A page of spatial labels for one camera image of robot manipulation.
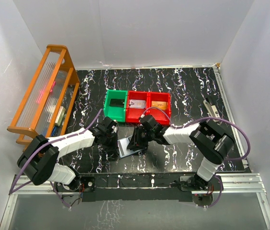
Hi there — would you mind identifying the dark grey credit card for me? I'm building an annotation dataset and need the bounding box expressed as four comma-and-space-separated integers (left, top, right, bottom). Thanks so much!
109, 98, 125, 108

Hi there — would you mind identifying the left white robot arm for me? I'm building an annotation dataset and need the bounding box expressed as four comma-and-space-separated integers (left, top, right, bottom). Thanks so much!
17, 116, 118, 186

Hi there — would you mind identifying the white eraser box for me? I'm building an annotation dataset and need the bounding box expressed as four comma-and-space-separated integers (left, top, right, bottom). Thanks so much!
55, 106, 66, 127

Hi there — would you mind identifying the silver credit card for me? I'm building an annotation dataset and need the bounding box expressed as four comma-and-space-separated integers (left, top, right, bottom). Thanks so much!
129, 99, 146, 109

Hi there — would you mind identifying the black silver stapler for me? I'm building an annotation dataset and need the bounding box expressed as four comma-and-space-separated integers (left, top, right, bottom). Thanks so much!
203, 96, 220, 118

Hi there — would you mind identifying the wooden shelf rack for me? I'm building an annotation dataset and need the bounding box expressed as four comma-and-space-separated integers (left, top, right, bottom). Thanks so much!
7, 45, 80, 148

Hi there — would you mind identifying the orange credit card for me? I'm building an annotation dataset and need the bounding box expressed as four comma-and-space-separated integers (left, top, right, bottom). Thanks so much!
151, 101, 168, 111

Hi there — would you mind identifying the green plastic bin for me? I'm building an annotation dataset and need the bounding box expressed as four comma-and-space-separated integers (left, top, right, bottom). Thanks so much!
103, 90, 128, 123

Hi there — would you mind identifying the red double plastic bin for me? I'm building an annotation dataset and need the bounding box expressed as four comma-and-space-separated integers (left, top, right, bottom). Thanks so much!
125, 91, 171, 125

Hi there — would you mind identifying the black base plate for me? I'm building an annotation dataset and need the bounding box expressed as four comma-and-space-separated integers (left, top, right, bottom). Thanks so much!
54, 172, 224, 204

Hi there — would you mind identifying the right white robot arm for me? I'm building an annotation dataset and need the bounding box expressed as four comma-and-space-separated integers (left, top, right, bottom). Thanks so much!
118, 115, 235, 189

